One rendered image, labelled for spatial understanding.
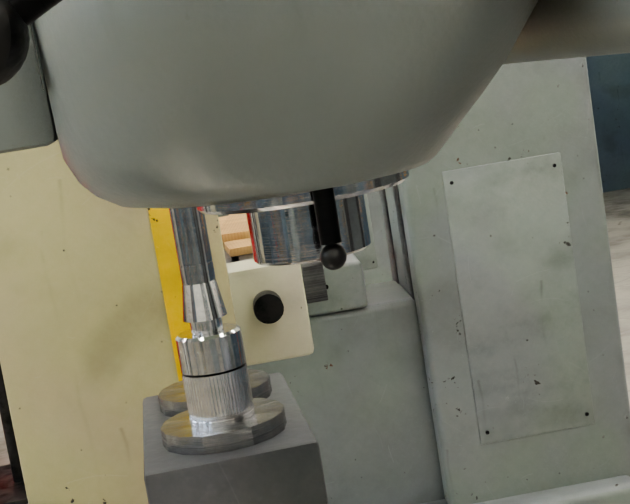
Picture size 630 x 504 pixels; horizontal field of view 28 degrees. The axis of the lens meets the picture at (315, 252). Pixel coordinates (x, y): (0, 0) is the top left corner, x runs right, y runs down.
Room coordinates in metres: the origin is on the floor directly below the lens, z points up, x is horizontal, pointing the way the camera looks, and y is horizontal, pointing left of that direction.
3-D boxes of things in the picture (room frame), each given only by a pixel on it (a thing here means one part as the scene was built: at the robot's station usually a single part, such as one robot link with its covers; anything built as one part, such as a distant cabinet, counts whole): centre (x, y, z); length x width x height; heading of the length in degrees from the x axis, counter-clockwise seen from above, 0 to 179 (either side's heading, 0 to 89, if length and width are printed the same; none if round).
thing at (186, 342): (0.88, 0.08, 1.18); 0.05 x 0.05 x 0.01
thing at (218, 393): (0.88, 0.08, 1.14); 0.05 x 0.05 x 0.06
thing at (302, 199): (0.50, 0.00, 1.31); 0.09 x 0.09 x 0.01
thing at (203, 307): (0.88, 0.08, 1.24); 0.03 x 0.03 x 0.11
